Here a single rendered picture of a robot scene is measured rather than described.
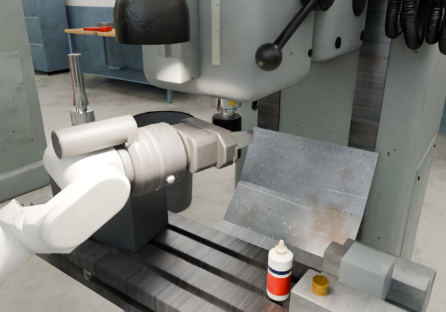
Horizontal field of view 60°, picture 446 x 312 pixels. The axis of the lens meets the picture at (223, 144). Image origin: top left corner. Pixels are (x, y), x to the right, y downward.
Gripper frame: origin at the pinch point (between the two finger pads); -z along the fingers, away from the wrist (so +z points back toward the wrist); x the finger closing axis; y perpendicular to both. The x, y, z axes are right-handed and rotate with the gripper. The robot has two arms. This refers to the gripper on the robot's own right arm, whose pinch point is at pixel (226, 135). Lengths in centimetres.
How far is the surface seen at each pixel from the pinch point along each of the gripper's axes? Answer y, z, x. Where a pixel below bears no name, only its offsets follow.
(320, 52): -12.9, -12.4, -7.5
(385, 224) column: 29, -41, -10
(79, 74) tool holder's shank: -6.2, 10.2, 32.7
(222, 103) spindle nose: -6.0, 2.0, -1.3
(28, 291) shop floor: 123, 11, 142
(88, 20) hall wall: 28, -254, 672
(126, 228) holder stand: 22.5, 10.2, 18.5
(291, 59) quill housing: -12.9, -3.3, -9.4
